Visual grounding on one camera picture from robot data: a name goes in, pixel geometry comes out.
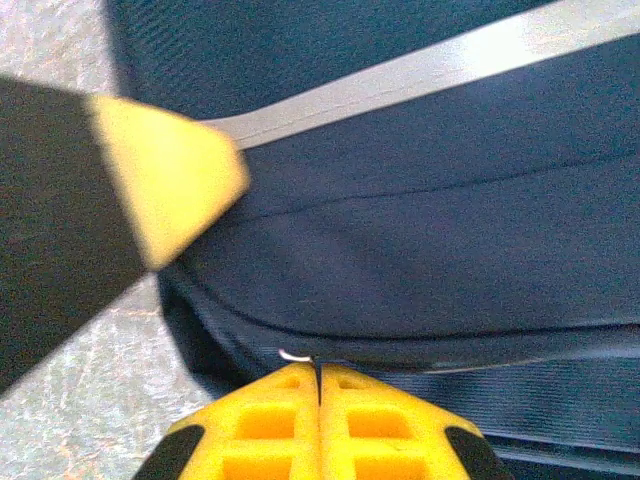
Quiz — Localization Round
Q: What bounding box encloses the navy student backpack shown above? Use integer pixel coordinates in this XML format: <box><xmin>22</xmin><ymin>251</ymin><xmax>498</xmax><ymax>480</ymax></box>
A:
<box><xmin>102</xmin><ymin>0</ymin><xmax>640</xmax><ymax>480</ymax></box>

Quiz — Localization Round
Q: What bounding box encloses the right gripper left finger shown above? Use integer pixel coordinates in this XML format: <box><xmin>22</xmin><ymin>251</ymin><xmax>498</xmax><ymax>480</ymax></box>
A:
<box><xmin>132</xmin><ymin>363</ymin><xmax>321</xmax><ymax>480</ymax></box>

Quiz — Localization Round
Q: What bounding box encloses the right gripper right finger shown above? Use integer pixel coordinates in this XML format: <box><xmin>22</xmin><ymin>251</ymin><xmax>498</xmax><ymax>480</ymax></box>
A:
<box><xmin>320</xmin><ymin>366</ymin><xmax>511</xmax><ymax>480</ymax></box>

